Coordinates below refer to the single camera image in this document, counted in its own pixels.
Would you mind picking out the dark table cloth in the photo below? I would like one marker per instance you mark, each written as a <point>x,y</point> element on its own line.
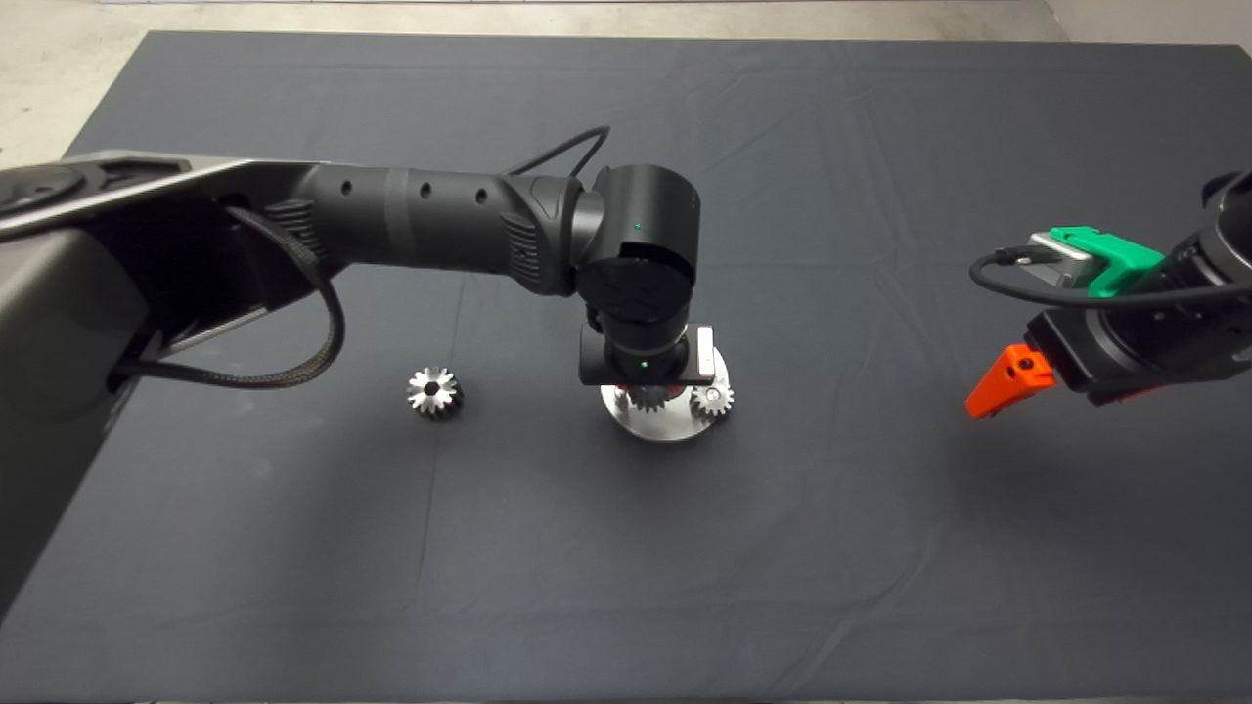
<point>782,587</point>

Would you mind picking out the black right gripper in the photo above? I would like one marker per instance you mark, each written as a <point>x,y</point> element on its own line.
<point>1076,367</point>

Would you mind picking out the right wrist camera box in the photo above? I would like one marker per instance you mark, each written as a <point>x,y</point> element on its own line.
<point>1061,259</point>

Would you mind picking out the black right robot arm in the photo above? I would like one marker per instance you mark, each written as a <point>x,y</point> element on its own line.
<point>1193,323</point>

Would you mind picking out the right green camera mount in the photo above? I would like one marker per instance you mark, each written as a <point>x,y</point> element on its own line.
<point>1120,262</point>

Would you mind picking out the smaller steel gear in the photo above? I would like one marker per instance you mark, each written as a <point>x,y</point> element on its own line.
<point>648,397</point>

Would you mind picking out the small steel gear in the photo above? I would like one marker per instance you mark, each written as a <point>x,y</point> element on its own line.
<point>712,401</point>

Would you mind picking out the round metal plate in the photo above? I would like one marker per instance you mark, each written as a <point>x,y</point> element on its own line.
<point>665,425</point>

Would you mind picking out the larger steel gear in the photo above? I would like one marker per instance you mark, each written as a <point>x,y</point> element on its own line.
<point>445,401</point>

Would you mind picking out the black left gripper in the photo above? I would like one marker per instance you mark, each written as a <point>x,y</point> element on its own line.
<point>597,370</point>

